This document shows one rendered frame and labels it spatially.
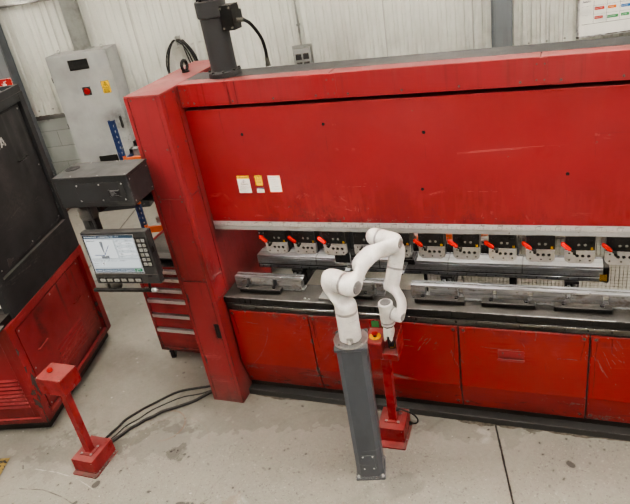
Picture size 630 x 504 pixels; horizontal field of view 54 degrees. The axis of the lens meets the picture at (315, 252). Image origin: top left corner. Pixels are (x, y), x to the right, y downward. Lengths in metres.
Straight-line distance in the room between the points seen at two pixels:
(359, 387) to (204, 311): 1.32
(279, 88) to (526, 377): 2.24
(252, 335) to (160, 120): 1.60
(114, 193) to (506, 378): 2.58
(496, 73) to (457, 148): 0.44
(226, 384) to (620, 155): 2.98
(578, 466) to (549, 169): 1.77
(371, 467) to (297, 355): 0.93
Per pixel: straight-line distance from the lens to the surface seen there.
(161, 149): 3.85
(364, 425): 3.74
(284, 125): 3.65
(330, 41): 7.84
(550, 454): 4.19
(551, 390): 4.09
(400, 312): 3.56
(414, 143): 3.46
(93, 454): 4.65
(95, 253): 4.02
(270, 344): 4.39
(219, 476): 4.30
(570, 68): 3.27
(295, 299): 4.09
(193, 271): 4.17
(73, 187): 3.90
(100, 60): 8.17
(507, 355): 3.94
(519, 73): 3.27
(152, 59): 8.33
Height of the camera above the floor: 3.04
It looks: 28 degrees down
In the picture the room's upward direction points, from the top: 10 degrees counter-clockwise
